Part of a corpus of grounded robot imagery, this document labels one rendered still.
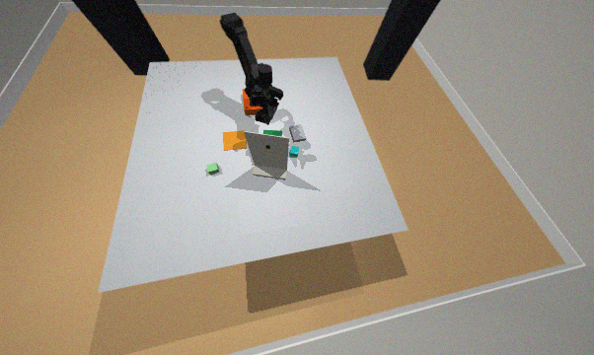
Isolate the orange flat square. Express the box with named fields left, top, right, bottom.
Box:
left=223, top=130, right=247, bottom=151

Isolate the green flat square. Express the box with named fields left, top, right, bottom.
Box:
left=263, top=130, right=282, bottom=137

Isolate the green block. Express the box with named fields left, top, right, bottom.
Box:
left=206, top=163, right=219, bottom=175

